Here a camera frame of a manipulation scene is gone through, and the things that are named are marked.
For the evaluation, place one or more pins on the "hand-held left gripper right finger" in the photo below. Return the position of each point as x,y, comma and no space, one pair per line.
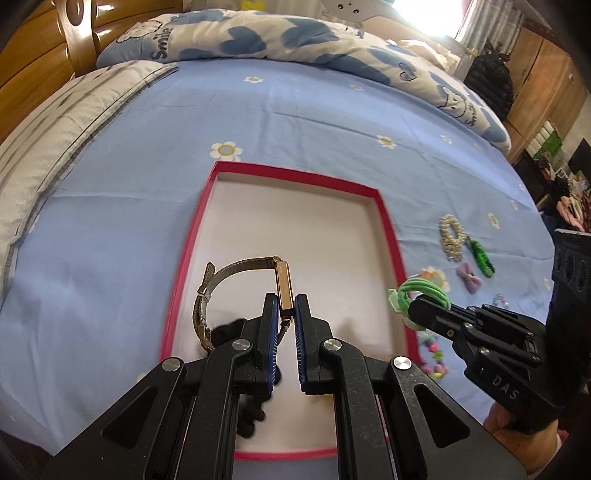
302,344

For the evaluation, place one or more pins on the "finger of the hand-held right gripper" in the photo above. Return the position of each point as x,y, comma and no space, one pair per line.
434,318

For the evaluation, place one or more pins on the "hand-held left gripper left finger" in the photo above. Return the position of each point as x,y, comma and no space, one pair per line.
272,334

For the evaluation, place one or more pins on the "gold mesh-band wristwatch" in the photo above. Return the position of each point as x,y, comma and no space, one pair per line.
282,286

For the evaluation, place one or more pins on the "shallow red cardboard box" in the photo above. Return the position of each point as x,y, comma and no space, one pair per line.
300,221

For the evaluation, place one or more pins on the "person's right hand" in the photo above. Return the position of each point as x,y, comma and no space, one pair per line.
521,445

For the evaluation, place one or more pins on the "black fabric scrunchie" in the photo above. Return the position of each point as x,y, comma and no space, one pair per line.
226,331

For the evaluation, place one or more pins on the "pearl bead scrunchie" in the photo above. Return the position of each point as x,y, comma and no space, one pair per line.
455,251

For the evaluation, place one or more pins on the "pink clothes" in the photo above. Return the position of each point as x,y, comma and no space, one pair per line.
572,212

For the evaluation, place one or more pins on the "green and white boxes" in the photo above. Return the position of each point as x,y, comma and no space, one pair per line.
547,141

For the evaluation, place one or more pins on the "blue floral bed sheet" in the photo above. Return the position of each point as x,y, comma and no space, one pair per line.
323,115

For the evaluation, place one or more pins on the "black puffer jacket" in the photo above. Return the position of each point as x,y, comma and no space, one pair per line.
489,78

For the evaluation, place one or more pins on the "wooden wardrobe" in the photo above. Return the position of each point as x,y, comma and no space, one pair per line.
540,83

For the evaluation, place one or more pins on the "blue heart printed quilt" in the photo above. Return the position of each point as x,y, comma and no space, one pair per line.
277,37

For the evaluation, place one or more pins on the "grey striped pillow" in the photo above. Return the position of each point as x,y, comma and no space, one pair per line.
55,129

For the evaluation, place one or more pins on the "yellow toy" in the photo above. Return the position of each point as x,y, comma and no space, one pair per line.
253,3

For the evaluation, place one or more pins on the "wooden headboard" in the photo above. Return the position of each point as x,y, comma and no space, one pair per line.
41,50

